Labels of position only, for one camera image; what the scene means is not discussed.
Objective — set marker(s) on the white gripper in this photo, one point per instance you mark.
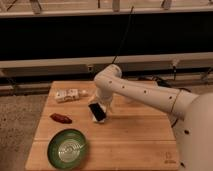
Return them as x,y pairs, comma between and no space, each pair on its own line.
102,97

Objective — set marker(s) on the black eraser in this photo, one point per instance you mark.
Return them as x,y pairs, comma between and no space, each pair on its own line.
97,111

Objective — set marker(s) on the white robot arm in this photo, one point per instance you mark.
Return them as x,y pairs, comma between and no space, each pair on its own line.
195,110

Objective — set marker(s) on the white plastic bottle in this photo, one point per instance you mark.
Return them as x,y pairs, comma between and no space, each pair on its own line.
64,95

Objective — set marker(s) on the dark red chili pepper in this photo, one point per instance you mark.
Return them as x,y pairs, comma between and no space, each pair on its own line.
61,118

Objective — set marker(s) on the wooden cutting board table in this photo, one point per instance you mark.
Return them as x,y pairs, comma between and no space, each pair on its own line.
135,137

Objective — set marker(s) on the green glass bowl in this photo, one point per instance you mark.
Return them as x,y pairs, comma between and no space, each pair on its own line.
67,149

